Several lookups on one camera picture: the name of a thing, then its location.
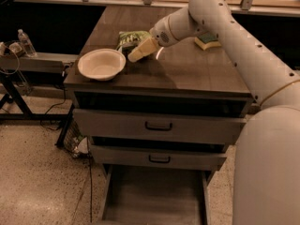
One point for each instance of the clear plastic water bottle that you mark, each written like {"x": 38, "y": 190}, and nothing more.
{"x": 26, "y": 44}

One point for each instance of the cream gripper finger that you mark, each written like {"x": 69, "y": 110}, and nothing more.
{"x": 146, "y": 47}

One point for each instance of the yellow green sponge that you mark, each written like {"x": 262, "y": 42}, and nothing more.
{"x": 206, "y": 41}

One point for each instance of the open bottom drawer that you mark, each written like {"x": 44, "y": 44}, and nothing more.
{"x": 154, "y": 196}

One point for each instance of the wire mesh waste basket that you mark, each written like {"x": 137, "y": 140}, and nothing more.
{"x": 75, "y": 143}

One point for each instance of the white paper bowl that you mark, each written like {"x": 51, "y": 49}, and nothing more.
{"x": 101, "y": 64}

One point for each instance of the upper grey drawer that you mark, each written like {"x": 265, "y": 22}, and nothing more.
{"x": 159, "y": 127}

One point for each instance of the green jalapeno chip bag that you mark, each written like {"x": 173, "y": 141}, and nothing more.
{"x": 127, "y": 41}

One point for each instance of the middle grey drawer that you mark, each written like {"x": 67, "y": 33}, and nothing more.
{"x": 157, "y": 158}

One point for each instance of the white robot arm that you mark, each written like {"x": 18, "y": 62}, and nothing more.
{"x": 266, "y": 186}

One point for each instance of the black frame side table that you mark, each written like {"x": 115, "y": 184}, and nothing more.
{"x": 44, "y": 63}

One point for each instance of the grey drawer cabinet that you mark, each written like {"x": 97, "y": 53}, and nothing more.
{"x": 179, "y": 80}

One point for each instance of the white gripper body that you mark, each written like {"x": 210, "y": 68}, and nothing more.
{"x": 161, "y": 31}

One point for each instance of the grey drawer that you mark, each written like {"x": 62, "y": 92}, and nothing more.
{"x": 157, "y": 158}
{"x": 159, "y": 127}

